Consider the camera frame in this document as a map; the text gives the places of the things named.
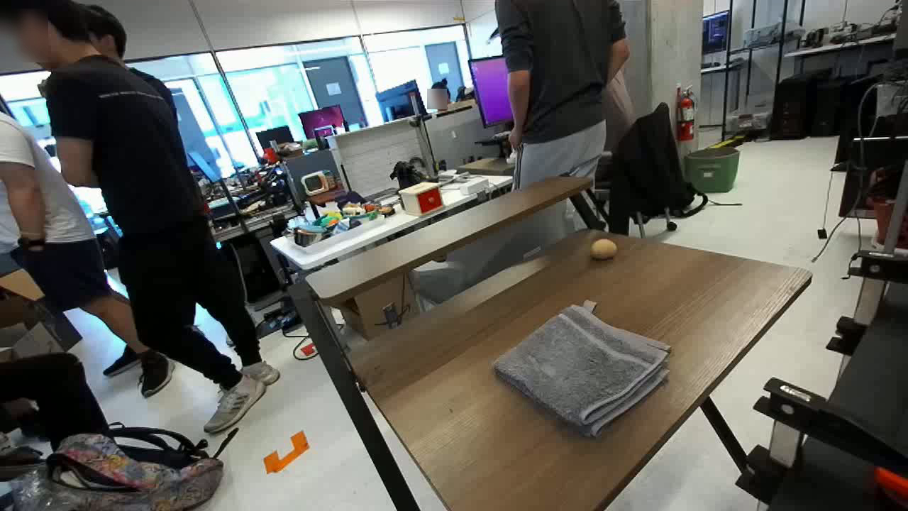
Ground tan round plushie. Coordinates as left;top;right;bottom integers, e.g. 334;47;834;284
588;235;622;265

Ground grey towel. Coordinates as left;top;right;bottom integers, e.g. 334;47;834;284
490;301;672;441

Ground narrow wooden table black legs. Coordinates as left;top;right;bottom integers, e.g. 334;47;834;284
290;174;594;511

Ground red and white box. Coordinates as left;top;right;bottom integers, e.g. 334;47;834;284
398;179;449;219

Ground white cluttered table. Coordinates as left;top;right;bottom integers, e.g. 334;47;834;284
266;174;513;276

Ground cardboard box under table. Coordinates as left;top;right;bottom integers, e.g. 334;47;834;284
341;272;421;341

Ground colourful small toys pile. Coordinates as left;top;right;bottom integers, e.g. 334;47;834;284
292;199;400;250

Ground seated person with dark hair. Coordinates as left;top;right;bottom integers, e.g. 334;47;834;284
429;80;458;114

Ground monitor with dark screen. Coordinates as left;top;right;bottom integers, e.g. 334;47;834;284
374;80;429;125

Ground monitor with purple screen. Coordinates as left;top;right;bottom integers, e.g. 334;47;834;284
469;55;519;134

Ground monitor with magenta screen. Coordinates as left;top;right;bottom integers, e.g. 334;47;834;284
299;106;350;144

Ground black jacket on chair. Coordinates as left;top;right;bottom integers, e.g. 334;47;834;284
604;99;710;238

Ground person in grey sweatpants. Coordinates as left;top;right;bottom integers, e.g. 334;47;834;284
490;0;632;240

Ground red fire extinguisher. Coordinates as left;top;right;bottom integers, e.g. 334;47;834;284
672;84;697;144

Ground green plastic basket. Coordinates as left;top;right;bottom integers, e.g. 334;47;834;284
683;144;743;196

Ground black work table leg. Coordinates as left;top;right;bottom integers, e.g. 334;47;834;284
697;395;753;473

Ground person in black clothes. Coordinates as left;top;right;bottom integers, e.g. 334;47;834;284
38;0;283;438

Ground floral patterned backpack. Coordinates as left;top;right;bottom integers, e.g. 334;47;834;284
0;425;226;511

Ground black metal shelving rack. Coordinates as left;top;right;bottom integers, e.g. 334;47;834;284
697;0;908;144

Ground person in white shirt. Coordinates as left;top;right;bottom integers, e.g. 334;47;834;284
0;110;180;399

